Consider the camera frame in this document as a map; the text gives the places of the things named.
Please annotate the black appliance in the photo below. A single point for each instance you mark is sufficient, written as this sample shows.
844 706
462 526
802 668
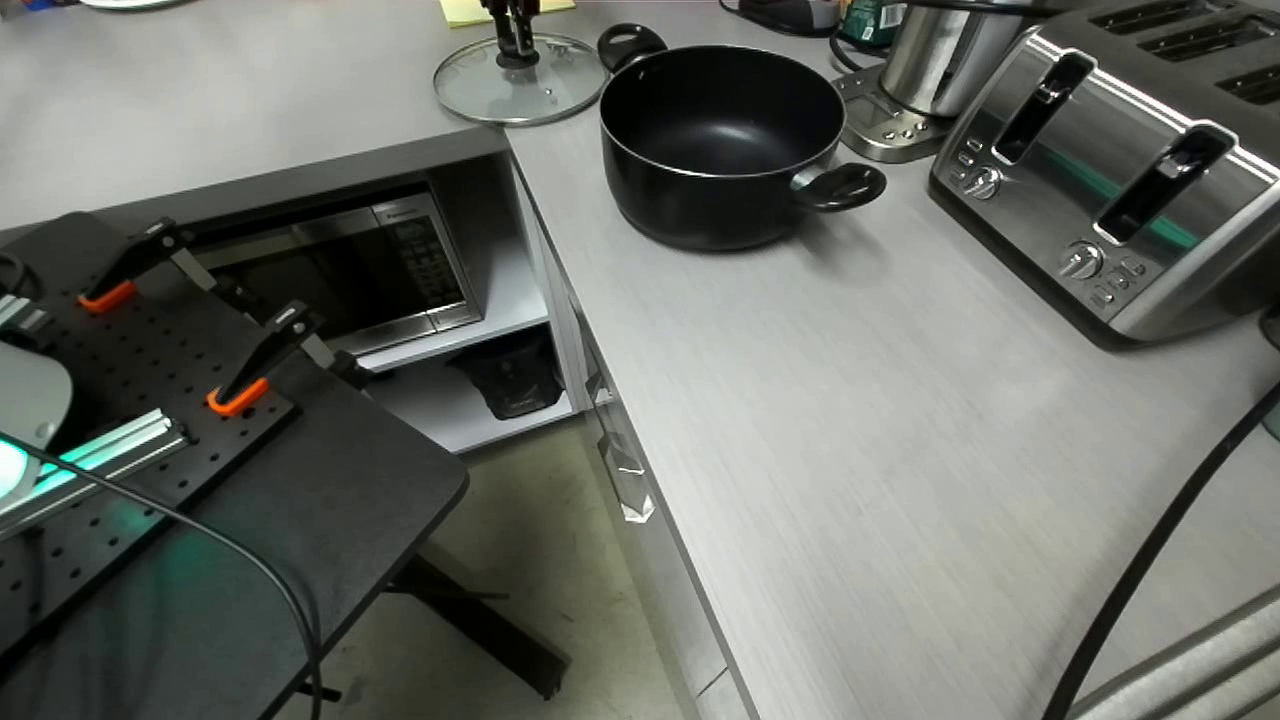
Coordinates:
784 15

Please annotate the teal container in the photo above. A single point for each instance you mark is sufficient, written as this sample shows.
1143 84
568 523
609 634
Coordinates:
871 16

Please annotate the yellow sponge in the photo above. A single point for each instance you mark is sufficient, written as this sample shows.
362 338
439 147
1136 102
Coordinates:
467 11

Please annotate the black crumpled bag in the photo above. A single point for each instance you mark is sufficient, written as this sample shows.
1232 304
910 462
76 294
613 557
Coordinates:
512 377

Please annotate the aluminium profile rail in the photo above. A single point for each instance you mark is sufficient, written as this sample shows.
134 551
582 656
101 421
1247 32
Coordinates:
104 454

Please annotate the black table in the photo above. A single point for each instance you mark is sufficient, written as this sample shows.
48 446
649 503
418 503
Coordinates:
335 507

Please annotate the stainless steel kettle base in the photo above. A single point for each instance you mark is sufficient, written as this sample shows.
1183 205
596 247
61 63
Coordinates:
884 130

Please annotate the stainless steel four-slot toaster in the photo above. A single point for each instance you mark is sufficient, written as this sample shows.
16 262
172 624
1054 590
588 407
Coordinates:
1042 200

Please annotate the black cooking pot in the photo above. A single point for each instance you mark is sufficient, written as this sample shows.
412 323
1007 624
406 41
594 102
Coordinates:
723 200

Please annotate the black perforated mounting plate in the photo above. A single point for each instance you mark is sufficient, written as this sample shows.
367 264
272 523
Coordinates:
93 363

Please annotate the stainless steel microwave oven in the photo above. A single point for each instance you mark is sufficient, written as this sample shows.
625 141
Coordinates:
362 264

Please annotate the glass lid with black knob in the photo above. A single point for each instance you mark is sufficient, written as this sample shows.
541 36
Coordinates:
467 84

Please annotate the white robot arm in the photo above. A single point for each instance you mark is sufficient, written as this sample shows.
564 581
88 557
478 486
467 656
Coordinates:
24 394

